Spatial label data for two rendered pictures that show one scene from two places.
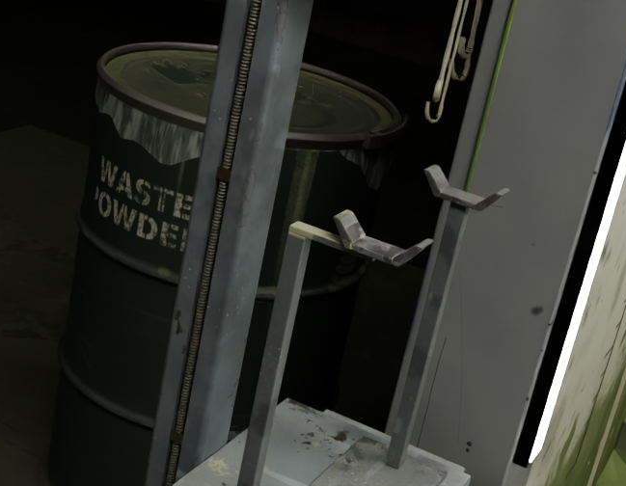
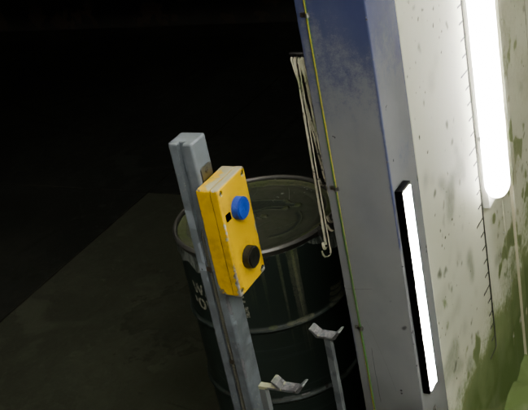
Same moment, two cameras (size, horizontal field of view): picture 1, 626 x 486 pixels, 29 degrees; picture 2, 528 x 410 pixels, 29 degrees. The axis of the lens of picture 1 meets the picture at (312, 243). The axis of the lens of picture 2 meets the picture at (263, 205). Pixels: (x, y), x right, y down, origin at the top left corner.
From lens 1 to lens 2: 1.36 m
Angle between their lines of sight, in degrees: 10
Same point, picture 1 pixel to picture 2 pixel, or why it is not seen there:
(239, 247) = (248, 385)
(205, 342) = not seen: outside the picture
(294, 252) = (263, 394)
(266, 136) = (242, 344)
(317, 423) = not seen: outside the picture
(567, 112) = (380, 245)
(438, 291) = (333, 370)
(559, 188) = (390, 276)
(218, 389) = not seen: outside the picture
